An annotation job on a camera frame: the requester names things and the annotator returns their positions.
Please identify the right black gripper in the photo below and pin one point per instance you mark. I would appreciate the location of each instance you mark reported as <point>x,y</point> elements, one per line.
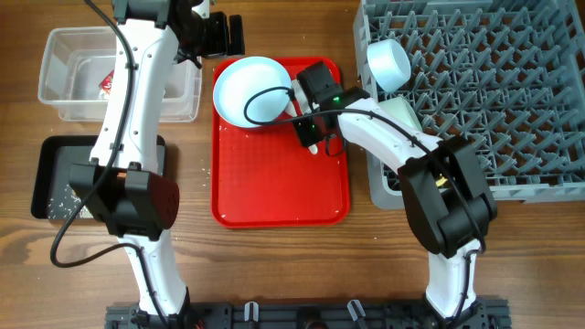
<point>304,111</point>

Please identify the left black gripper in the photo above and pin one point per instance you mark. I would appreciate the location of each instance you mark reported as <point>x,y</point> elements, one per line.
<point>219,45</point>

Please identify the white plastic spoon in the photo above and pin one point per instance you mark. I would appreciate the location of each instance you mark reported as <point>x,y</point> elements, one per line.
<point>313,148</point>

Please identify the large light blue plate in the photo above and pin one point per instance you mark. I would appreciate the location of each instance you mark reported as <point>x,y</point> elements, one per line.
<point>243,79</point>

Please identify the red plastic tray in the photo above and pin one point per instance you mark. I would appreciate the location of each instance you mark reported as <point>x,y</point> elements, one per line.
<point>265,179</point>

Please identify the light green bowl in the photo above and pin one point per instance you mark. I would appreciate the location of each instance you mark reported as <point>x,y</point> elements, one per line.
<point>401,109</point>

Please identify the light blue bowl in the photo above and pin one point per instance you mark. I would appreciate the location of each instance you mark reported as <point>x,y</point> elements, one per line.
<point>389,64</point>

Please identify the red snack wrapper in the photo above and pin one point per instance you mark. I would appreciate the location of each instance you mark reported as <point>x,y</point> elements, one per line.
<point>105,87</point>

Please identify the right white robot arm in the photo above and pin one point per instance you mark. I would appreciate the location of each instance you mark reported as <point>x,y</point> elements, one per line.
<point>447,201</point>

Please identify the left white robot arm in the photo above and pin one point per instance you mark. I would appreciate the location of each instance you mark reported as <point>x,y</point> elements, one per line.
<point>149,44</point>

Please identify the grey dishwasher rack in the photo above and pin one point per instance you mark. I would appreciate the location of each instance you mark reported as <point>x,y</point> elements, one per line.
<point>506,75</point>

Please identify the black waste tray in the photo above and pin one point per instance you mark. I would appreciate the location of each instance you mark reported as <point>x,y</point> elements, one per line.
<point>55,173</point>

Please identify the clear plastic bin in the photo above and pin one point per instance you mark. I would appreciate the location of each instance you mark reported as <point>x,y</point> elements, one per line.
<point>77,59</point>

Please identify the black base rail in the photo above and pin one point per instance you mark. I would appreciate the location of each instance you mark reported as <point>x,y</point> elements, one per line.
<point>354,314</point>

